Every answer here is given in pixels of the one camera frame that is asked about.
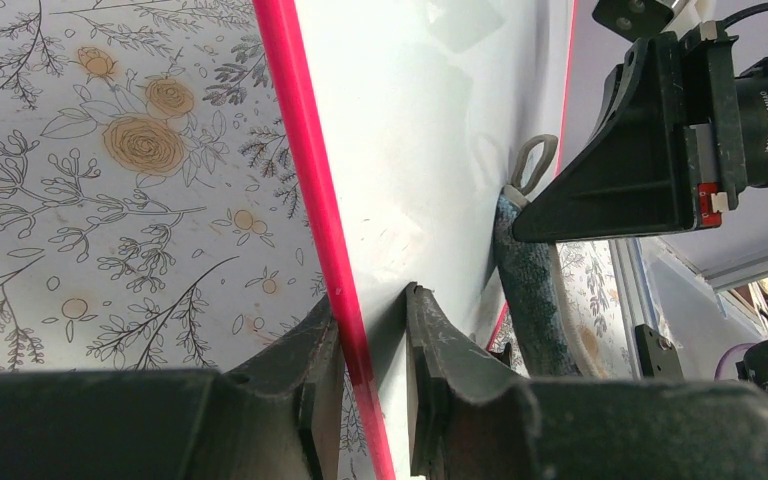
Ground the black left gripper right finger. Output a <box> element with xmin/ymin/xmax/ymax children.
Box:
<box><xmin>405</xmin><ymin>283</ymin><xmax>768</xmax><ymax>479</ymax></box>

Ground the grey glitter eraser mitt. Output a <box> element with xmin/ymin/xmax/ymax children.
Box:
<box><xmin>492</xmin><ymin>134</ymin><xmax>608</xmax><ymax>379</ymax></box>

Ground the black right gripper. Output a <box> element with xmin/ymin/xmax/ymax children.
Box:
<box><xmin>512</xmin><ymin>21</ymin><xmax>768</xmax><ymax>243</ymax></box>

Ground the pink framed whiteboard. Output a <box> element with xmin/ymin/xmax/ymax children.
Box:
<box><xmin>254</xmin><ymin>1</ymin><xmax>579</xmax><ymax>479</ymax></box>

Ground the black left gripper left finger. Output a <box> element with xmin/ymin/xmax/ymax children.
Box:
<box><xmin>0</xmin><ymin>299</ymin><xmax>344</xmax><ymax>479</ymax></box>

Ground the floral table mat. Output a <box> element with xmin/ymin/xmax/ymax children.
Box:
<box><xmin>0</xmin><ymin>1</ymin><xmax>598</xmax><ymax>479</ymax></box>

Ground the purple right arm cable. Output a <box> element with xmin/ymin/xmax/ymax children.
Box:
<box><xmin>713</xmin><ymin>342</ymin><xmax>760</xmax><ymax>381</ymax></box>

